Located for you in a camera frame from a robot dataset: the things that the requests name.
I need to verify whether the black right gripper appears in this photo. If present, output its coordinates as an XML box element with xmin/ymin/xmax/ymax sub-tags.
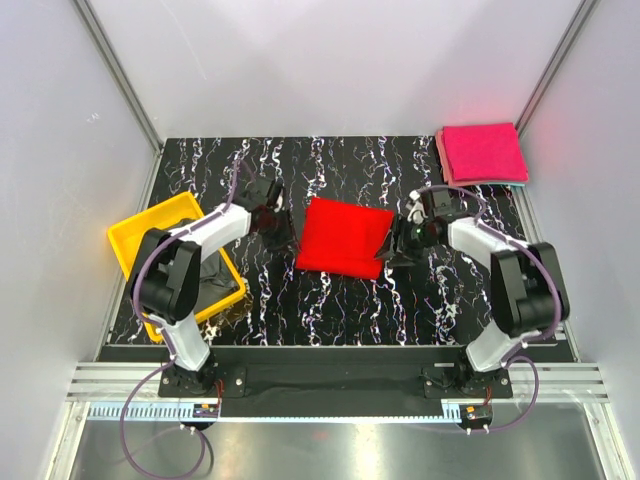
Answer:
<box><xmin>373</xmin><ymin>214</ymin><xmax>439</xmax><ymax>267</ymax></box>

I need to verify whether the red t-shirt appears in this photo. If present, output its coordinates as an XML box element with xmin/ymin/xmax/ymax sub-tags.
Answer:
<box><xmin>295</xmin><ymin>197</ymin><xmax>394</xmax><ymax>280</ymax></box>

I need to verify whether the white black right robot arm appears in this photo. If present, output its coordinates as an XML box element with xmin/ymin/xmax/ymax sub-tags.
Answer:
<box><xmin>375</xmin><ymin>185</ymin><xmax>570</xmax><ymax>397</ymax></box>

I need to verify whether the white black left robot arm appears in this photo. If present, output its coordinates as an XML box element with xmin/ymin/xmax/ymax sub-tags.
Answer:
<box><xmin>127</xmin><ymin>177</ymin><xmax>298</xmax><ymax>396</ymax></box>

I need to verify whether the folded salmon pink t-shirt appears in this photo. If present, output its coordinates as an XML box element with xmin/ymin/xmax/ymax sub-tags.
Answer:
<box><xmin>433</xmin><ymin>127</ymin><xmax>526</xmax><ymax>189</ymax></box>

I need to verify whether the grey t-shirt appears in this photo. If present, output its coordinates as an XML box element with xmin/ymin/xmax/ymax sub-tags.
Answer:
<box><xmin>198</xmin><ymin>251</ymin><xmax>238</xmax><ymax>307</ymax></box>

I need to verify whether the folded teal t-shirt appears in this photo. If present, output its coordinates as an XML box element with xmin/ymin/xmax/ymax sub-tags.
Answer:
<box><xmin>486</xmin><ymin>181</ymin><xmax>526</xmax><ymax>188</ymax></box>

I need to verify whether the yellow plastic bin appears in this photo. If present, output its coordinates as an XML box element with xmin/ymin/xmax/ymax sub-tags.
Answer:
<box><xmin>107</xmin><ymin>192</ymin><xmax>247</xmax><ymax>325</ymax></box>

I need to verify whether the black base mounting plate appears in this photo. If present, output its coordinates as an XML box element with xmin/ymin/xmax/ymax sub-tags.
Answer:
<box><xmin>159</xmin><ymin>346</ymin><xmax>513</xmax><ymax>420</ymax></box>

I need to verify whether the right aluminium corner post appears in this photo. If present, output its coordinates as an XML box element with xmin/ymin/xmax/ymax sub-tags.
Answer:
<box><xmin>515</xmin><ymin>0</ymin><xmax>600</xmax><ymax>137</ymax></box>

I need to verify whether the aluminium corner post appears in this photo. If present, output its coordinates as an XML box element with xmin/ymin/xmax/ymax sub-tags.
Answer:
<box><xmin>71</xmin><ymin>0</ymin><xmax>164</xmax><ymax>155</ymax></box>
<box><xmin>515</xmin><ymin>0</ymin><xmax>600</xmax><ymax>137</ymax></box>

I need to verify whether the left aluminium corner post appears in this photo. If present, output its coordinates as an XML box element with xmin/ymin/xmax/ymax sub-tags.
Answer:
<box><xmin>71</xmin><ymin>0</ymin><xmax>164</xmax><ymax>155</ymax></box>

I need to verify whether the white slotted cable duct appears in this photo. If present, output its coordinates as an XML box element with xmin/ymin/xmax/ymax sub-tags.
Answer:
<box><xmin>87</xmin><ymin>401</ymin><xmax>462</xmax><ymax>424</ymax></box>

